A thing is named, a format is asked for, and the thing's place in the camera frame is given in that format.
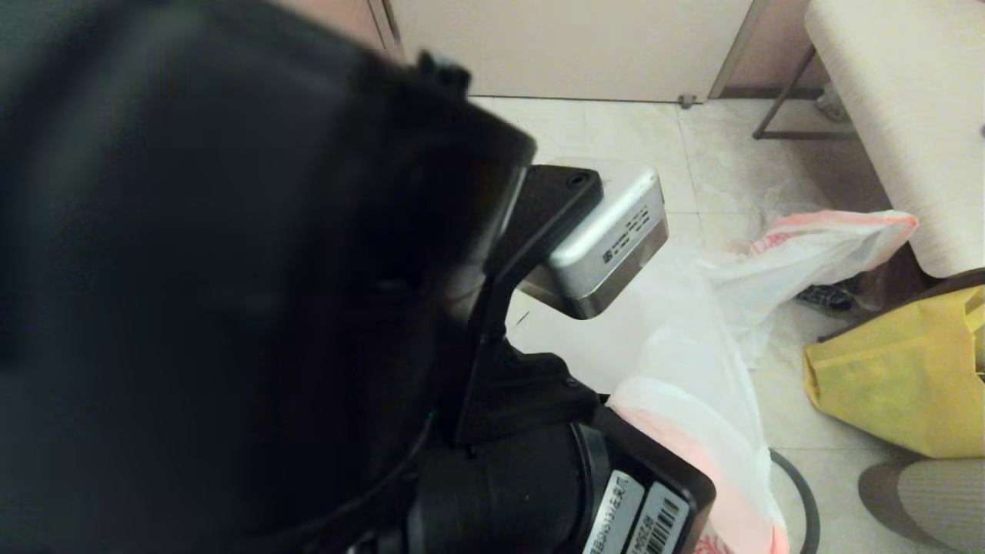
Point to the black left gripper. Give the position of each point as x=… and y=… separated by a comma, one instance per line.
x=523, y=492

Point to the white plastic bag liner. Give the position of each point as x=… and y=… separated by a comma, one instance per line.
x=677, y=369

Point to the white bag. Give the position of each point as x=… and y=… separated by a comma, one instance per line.
x=816, y=254

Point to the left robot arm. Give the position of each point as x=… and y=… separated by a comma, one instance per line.
x=192, y=269

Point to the clear bag with dark contents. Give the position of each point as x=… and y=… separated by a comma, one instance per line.
x=835, y=296

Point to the yellow fabric bag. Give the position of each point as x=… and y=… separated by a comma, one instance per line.
x=900, y=385

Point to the grey ribbed round pad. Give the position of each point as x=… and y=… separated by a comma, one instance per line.
x=939, y=500

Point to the small metal door stop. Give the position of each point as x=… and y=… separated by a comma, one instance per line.
x=686, y=100

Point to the white door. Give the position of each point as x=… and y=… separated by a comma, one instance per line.
x=585, y=46

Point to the small clear plastic wrapper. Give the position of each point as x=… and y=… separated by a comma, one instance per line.
x=831, y=102

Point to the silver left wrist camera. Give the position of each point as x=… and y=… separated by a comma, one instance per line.
x=608, y=246

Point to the dark metal table frame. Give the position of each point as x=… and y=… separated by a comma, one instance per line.
x=804, y=135

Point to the grey door frame post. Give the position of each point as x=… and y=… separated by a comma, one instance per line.
x=385, y=23
x=739, y=46

